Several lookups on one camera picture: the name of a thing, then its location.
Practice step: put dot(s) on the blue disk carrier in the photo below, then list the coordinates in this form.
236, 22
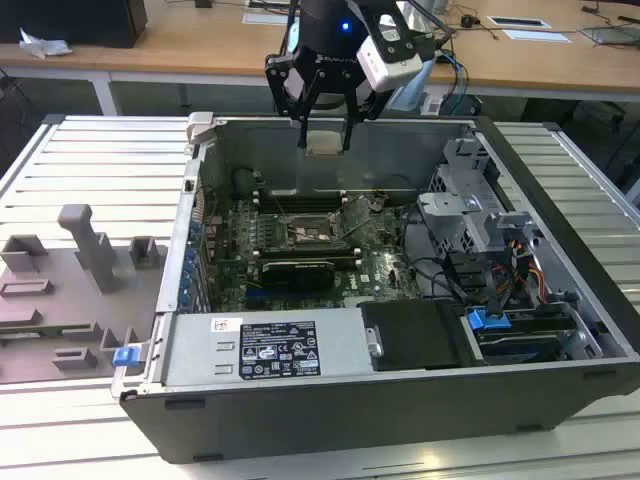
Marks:
487, 320

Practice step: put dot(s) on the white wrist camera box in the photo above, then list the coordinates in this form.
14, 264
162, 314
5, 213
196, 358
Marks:
390, 70

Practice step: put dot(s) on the grey parts rack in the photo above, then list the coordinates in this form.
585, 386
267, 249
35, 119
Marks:
50, 310

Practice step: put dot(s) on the silver CPU plate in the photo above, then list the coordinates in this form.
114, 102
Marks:
324, 142

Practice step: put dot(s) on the pale blue teach pendant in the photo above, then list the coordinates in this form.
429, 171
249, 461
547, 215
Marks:
417, 92

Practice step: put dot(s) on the grey metal drive cage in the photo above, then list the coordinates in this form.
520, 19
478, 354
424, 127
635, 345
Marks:
450, 210

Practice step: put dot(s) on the black open PC case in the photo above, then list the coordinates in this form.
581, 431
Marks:
350, 415

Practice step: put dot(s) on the black RAM slot bank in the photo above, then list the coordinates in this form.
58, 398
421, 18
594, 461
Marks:
300, 254
300, 202

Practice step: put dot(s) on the silver desk grommet plate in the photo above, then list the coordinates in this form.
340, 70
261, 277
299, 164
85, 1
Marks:
519, 21
265, 18

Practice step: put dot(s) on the black graphics card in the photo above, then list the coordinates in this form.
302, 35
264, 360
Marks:
300, 275

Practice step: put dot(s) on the silver power supply unit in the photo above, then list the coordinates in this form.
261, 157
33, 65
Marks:
200, 350

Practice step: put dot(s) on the blue case latch clip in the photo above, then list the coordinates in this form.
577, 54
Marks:
125, 357

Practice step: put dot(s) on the white paper sheet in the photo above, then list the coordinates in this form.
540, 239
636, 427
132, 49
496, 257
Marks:
537, 35

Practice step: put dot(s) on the long wooden desk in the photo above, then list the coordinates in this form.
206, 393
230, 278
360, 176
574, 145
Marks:
200, 50

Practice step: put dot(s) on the crumpled clear plastic wrap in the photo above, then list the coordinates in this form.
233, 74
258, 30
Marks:
42, 44

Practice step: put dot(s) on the clear flat tray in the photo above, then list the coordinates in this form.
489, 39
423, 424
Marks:
610, 35

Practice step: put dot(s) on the small white adapter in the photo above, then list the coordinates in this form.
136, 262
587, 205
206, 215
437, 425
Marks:
433, 104

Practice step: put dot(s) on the black plastic shroud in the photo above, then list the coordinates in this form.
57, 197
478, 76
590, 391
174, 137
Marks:
415, 335

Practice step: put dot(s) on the green motherboard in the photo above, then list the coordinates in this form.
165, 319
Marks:
380, 270

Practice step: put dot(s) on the small black desk device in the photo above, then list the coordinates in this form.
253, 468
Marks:
469, 21

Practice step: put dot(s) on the dark disk drive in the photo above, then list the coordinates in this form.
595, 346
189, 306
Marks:
520, 345

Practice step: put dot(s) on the black computer tower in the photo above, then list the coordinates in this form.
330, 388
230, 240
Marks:
75, 20

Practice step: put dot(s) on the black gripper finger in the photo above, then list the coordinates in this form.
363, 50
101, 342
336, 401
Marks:
287, 85
362, 102

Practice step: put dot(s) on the grey case corner latch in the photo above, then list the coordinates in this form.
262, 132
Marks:
200, 127

